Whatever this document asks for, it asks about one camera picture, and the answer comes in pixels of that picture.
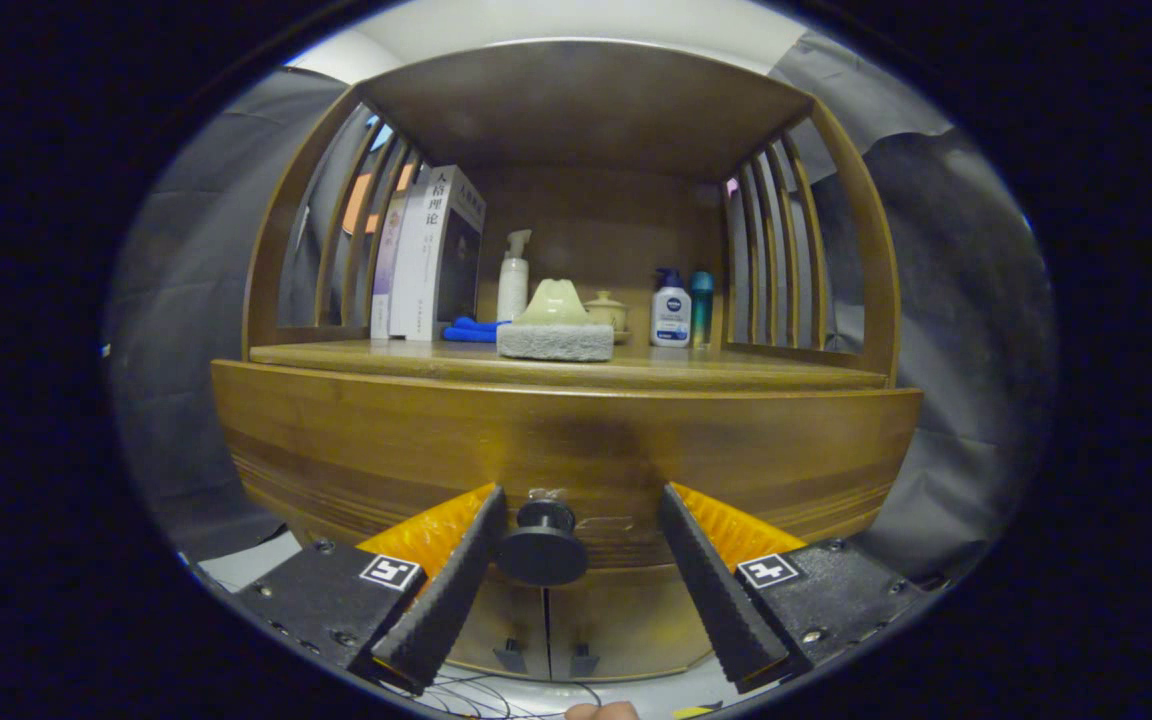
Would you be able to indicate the cream lidded teacup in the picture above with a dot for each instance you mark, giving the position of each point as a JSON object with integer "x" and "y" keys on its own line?
{"x": 610, "y": 310}

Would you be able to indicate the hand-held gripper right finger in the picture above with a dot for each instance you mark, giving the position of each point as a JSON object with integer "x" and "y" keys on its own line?
{"x": 716, "y": 600}

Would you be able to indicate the teal bottle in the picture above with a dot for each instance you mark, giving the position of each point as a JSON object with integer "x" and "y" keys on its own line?
{"x": 702, "y": 310}

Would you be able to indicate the wooden countertop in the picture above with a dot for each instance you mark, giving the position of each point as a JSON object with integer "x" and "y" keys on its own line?
{"x": 736, "y": 368}

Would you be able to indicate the wooden cabinet door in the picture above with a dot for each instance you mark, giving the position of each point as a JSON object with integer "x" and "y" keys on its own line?
{"x": 516, "y": 622}
{"x": 636, "y": 620}

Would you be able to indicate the purple book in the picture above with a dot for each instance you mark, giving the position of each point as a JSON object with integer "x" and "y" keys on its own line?
{"x": 384, "y": 280}

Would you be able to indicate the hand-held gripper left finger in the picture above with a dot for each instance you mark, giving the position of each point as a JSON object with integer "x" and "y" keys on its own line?
{"x": 456, "y": 590}

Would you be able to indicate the wooden drawer with black knob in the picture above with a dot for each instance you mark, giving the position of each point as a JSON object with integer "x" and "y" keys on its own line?
{"x": 386, "y": 430}

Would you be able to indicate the white pump bottle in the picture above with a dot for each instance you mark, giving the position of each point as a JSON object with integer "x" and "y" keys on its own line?
{"x": 511, "y": 290}

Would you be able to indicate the blue cloth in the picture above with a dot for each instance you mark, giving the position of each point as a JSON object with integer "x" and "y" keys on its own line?
{"x": 466, "y": 332}

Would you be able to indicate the wooden cabinet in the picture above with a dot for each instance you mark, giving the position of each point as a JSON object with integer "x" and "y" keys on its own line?
{"x": 596, "y": 220}

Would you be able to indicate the white book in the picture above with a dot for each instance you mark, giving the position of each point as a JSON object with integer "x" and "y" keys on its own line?
{"x": 426, "y": 260}

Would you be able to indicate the white bottle with blue cap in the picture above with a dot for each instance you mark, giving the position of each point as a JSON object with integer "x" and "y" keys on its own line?
{"x": 671, "y": 315}

